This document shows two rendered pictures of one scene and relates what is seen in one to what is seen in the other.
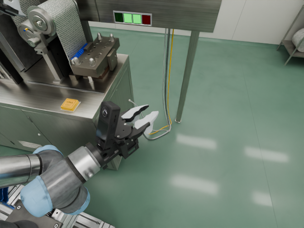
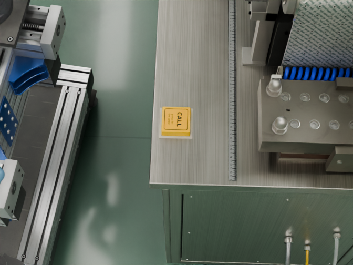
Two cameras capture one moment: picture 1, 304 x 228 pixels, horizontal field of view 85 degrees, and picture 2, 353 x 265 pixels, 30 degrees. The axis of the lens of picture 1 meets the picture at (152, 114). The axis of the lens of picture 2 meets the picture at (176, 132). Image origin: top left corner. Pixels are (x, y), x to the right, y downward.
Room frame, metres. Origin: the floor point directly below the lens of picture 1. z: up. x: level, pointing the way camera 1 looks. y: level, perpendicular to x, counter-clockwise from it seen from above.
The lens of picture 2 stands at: (0.53, -0.22, 2.37)
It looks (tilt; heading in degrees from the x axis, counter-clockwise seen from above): 65 degrees down; 80
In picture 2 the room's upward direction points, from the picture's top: straight up
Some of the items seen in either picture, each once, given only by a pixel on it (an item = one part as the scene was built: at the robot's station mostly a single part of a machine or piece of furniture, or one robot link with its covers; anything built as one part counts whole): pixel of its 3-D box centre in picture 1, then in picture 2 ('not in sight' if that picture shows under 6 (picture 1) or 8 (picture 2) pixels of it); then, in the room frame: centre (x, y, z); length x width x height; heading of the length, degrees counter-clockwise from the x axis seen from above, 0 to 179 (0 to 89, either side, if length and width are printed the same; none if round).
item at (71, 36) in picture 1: (73, 38); (339, 47); (1.03, 0.49, 1.11); 0.23 x 0.01 x 0.18; 168
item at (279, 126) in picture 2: (92, 61); (280, 123); (0.87, 0.35, 1.05); 0.04 x 0.04 x 0.04
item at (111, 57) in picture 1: (112, 59); (351, 160); (1.03, 0.27, 0.96); 0.10 x 0.03 x 0.11; 168
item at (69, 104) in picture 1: (69, 104); (176, 121); (0.65, 0.47, 0.91); 0.07 x 0.07 x 0.02; 78
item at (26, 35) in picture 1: (42, 26); not in sight; (1.06, 0.66, 1.17); 0.26 x 0.12 x 0.12; 168
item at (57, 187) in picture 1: (55, 186); not in sight; (0.12, 0.22, 1.21); 0.11 x 0.08 x 0.09; 134
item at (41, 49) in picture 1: (48, 60); (259, 24); (0.88, 0.62, 1.05); 0.06 x 0.05 x 0.31; 168
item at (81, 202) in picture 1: (68, 192); not in sight; (0.13, 0.23, 1.12); 0.11 x 0.08 x 0.11; 44
